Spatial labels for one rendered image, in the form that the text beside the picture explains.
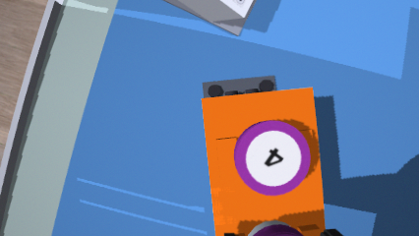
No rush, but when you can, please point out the orange tube rack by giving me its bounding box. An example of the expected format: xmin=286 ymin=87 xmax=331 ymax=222
xmin=202 ymin=88 xmax=326 ymax=236

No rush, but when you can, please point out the purple screw cap with number 4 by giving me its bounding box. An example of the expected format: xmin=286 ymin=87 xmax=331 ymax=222
xmin=233 ymin=120 xmax=311 ymax=196

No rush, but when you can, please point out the blue flat mat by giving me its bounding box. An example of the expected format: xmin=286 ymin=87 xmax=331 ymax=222
xmin=51 ymin=0 xmax=419 ymax=236

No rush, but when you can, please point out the purple screw cap with white disc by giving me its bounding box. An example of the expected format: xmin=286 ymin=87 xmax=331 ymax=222
xmin=253 ymin=224 xmax=304 ymax=236

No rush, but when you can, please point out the white push-button control box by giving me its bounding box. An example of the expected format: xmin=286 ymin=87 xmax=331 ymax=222
xmin=163 ymin=0 xmax=257 ymax=36

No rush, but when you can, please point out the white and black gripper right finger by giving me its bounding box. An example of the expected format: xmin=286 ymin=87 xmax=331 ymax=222
xmin=320 ymin=229 xmax=343 ymax=236

